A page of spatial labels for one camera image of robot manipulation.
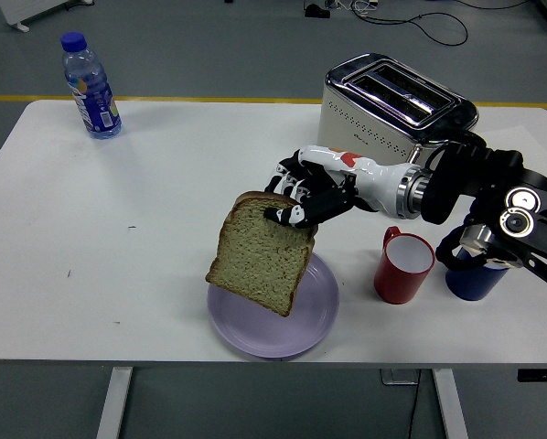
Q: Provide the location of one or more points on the blue mug white inside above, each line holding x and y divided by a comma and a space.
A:
472, 283

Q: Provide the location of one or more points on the red mug white inside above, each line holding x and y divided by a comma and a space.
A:
394, 283

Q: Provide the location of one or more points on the white table leg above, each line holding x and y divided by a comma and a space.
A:
452, 407
113, 402

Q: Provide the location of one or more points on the cream and chrome toaster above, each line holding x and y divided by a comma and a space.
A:
369, 119

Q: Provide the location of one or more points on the lilac round plate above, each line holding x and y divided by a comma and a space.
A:
314, 311

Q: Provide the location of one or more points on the black table control panel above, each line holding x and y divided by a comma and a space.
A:
541, 374

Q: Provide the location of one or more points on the white panel with feet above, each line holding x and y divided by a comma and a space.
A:
26, 9

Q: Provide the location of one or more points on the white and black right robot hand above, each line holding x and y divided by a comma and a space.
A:
369, 183

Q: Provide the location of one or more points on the slice of bread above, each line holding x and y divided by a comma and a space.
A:
260, 256

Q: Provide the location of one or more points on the clear under-table bracket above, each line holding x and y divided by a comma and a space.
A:
394, 376

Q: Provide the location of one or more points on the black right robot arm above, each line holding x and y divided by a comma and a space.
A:
484, 183

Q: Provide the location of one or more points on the clear water bottle blue cap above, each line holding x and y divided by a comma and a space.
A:
93, 100

